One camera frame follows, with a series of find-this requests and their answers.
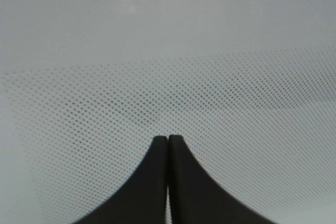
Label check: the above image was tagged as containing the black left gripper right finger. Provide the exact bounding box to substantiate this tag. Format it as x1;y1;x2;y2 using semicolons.
168;135;271;223

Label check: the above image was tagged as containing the white microwave door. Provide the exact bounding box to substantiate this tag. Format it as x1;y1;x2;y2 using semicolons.
1;0;335;223

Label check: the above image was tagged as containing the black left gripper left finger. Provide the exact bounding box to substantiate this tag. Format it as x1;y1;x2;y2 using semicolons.
76;136;167;223

